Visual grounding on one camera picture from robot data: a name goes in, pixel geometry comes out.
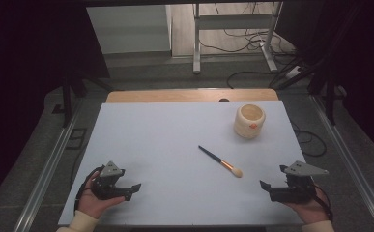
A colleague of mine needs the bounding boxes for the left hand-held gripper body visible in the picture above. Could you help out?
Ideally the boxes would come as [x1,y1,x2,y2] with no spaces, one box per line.
[91,160,134,202]

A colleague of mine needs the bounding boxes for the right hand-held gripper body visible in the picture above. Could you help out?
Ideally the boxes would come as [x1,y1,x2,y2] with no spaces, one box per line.
[269,159,330,205]

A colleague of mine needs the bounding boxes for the makeup brush with black handle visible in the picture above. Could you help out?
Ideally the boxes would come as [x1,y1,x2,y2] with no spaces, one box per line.
[197,145,244,179]

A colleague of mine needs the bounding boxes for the cream ribbed cup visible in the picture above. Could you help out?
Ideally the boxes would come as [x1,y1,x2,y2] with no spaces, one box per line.
[233,102,267,140]

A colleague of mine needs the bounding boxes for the person's left hand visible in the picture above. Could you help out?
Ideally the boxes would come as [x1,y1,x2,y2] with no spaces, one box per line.
[77,170,127,220]

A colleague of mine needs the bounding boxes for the person's right hand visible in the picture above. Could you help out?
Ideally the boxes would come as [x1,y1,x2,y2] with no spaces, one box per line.
[283,187,333,225]

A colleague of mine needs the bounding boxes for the white table mat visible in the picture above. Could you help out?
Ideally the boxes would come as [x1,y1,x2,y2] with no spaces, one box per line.
[57,100,306,227]

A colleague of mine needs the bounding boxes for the black floor socket plate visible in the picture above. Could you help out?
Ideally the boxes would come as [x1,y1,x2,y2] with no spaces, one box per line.
[66,127,88,151]

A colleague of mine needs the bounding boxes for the black stand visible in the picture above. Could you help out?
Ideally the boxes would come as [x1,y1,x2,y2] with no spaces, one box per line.
[275,3,362,126]
[51,72,115,129]

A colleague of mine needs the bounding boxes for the white power strip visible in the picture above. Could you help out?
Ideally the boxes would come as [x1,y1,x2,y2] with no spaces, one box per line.
[284,65,302,80]

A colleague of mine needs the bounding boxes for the black curtain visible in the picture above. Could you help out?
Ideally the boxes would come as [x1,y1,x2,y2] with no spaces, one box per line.
[0,0,111,211]
[275,0,374,163]

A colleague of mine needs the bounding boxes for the grey cabinet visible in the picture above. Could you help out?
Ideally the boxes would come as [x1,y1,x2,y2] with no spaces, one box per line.
[86,4,173,55]

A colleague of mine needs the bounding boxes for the left hand-held gripper black cable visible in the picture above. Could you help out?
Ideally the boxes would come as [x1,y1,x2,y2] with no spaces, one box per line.
[73,164,107,215]

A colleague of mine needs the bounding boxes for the hand-held gripper black cable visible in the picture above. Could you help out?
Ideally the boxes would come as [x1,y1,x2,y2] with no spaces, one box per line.
[312,183,334,222]
[73,164,107,215]

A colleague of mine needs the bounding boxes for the right hand-held gripper black cable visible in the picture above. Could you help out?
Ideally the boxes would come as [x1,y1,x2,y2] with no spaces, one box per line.
[312,183,334,222]

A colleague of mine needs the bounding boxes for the black looped floor cable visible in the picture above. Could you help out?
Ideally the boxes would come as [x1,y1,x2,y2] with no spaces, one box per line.
[292,128,328,159]

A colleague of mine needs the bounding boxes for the aluminium floor rail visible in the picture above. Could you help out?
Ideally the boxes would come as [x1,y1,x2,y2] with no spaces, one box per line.
[308,94,374,232]
[13,96,86,232]

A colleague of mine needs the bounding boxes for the black floor cables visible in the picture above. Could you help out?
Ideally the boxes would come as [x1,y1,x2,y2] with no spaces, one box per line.
[197,2,304,90]

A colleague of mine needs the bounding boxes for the white metal desk frame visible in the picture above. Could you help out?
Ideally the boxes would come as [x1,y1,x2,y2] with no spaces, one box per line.
[192,2,284,75]

